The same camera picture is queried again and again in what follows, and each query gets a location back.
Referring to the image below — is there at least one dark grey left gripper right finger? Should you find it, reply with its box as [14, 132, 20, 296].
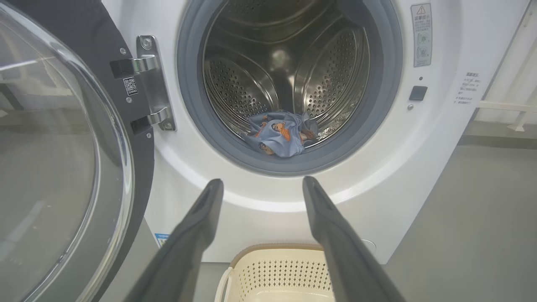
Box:
[302, 176, 405, 302]

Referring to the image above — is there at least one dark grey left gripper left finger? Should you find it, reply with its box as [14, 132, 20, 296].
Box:
[124, 179, 224, 302]

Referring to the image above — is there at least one blue cartoon print garment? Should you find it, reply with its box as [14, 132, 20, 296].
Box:
[242, 110, 319, 159]

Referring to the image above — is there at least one black-rimmed glass washer door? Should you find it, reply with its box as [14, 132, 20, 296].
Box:
[0, 0, 156, 302]

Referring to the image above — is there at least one cream perforated laundry basket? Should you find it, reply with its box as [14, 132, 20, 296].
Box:
[215, 243, 336, 302]

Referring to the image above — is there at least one white front-load washing machine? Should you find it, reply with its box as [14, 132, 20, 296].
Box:
[101, 0, 531, 265]

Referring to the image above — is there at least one grey rubber door gasket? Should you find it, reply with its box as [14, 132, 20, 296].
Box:
[176, 0, 403, 177]

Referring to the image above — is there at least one steel door hinge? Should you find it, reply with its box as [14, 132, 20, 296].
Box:
[110, 35, 177, 131]

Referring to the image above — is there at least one steel perforated washer drum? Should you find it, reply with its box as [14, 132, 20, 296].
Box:
[203, 0, 370, 145]

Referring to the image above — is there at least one white metal rack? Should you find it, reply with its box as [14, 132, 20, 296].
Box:
[476, 0, 537, 133]

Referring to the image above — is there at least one grey warning sticker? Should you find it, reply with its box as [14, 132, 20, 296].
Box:
[410, 3, 433, 68]

